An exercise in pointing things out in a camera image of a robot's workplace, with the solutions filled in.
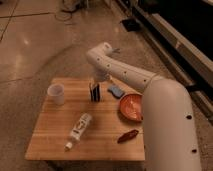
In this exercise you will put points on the dark red chili pepper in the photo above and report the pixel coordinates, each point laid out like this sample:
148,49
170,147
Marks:
128,136

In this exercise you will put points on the white plastic bottle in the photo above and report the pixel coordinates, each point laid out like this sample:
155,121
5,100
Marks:
78,130

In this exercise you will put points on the orange bowl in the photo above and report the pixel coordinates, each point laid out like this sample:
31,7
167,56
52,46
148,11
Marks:
130,107

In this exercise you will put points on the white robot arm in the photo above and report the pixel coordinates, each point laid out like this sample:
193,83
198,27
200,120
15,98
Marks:
169,131

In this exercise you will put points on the wooden table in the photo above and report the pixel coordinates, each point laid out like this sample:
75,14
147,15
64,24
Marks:
98,142

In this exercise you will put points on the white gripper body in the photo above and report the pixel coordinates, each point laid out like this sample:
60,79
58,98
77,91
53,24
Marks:
100,76

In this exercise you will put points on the translucent plastic cup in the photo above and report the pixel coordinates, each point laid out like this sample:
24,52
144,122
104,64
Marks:
56,92

